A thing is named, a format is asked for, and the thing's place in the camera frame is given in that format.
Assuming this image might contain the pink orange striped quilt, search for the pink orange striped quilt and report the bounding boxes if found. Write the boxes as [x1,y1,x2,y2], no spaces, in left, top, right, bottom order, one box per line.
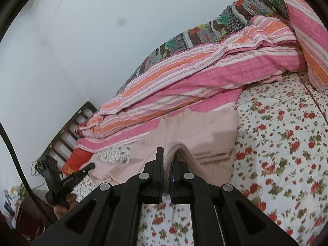
[74,0,328,154]

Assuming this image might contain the dark wooden nightstand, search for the dark wooden nightstand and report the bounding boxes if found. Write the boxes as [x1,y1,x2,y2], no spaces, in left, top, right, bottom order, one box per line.
[13,188,59,239]

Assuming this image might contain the dark wooden headboard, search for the dark wooden headboard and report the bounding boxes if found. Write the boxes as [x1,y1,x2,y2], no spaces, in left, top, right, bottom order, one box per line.
[38,101,98,164]

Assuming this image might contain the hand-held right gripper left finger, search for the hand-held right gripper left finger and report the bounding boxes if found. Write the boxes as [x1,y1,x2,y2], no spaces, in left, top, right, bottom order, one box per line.
[31,147,164,246]

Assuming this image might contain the red embroidered pillow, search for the red embroidered pillow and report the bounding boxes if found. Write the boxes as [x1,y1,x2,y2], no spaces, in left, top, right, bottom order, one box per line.
[61,149,94,176]

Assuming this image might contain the black strap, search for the black strap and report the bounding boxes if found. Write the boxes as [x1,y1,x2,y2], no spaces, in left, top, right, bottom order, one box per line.
[0,122,35,195]

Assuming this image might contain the person's left hand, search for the person's left hand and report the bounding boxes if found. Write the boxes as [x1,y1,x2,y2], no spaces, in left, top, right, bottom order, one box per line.
[53,193,79,219]

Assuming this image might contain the tangled cables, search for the tangled cables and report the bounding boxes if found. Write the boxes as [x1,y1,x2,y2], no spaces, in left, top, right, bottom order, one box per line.
[31,158,46,177]

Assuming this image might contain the floral bed sheet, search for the floral bed sheet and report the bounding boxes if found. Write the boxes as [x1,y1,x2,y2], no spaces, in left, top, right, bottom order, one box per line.
[74,70,328,246]

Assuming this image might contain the brown floral patchwork quilt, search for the brown floral patchwork quilt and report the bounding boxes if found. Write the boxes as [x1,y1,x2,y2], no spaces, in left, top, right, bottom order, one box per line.
[116,0,289,95]

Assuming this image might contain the pink knitted sweater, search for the pink knitted sweater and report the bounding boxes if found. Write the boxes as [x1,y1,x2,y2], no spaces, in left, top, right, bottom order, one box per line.
[88,109,240,194]

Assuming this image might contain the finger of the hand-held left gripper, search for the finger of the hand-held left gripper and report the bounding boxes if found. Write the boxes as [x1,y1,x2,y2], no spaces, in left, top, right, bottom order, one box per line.
[74,162,96,181]

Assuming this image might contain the red plaid blanket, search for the red plaid blanket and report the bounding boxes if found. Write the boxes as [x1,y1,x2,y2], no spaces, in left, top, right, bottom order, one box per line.
[76,122,89,135]

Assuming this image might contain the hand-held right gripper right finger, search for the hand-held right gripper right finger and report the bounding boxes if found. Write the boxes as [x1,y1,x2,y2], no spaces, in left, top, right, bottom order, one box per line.
[170,156,299,246]

